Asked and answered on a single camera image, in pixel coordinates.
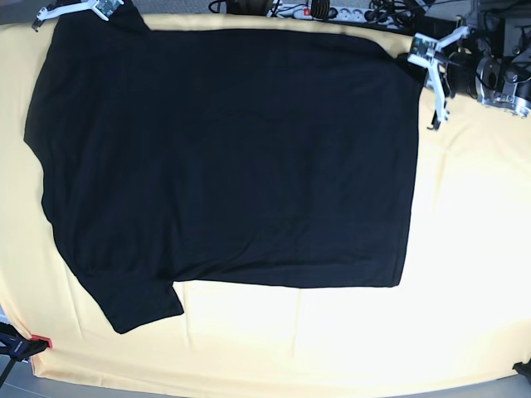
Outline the white power strip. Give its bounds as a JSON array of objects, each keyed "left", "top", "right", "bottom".
[{"left": 266, "top": 1, "right": 403, "bottom": 30}]

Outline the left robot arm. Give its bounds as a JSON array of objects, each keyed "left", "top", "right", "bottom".
[{"left": 445, "top": 25, "right": 530, "bottom": 118}]

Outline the black corner clamp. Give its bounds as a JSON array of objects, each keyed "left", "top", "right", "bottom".
[{"left": 513, "top": 361, "right": 531, "bottom": 383}]

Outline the blue red table clamp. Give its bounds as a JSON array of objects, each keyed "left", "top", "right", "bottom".
[{"left": 1, "top": 323, "right": 51, "bottom": 362}]

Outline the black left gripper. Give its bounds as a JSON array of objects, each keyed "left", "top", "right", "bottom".
[{"left": 445, "top": 51, "right": 480, "bottom": 100}]

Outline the black power adapter box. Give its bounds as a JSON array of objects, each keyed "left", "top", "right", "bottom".
[{"left": 415, "top": 16, "right": 465, "bottom": 40}]

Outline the yellow table cloth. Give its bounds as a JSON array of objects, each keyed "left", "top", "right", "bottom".
[{"left": 1, "top": 23, "right": 530, "bottom": 397}]

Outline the black T-shirt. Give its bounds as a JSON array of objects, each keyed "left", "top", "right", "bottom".
[{"left": 24, "top": 2, "right": 422, "bottom": 334}]

